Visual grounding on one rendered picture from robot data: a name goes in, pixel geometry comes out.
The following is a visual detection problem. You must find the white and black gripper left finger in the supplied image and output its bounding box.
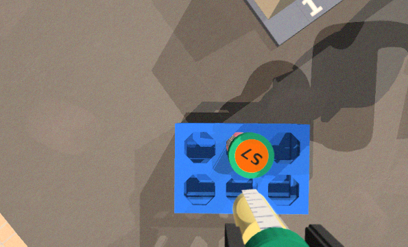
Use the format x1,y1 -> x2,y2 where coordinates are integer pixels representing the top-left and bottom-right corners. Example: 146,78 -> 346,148
224,224 -> 245,247

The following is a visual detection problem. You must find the grey flat tray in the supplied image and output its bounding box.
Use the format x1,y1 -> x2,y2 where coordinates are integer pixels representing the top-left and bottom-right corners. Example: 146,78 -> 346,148
244,0 -> 343,47

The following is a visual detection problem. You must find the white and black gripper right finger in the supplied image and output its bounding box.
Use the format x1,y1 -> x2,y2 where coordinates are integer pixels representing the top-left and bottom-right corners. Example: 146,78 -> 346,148
304,224 -> 344,247

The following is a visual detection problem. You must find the blue tube rack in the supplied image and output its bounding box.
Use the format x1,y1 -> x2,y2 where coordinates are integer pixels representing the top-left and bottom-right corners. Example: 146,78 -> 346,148
175,123 -> 310,214

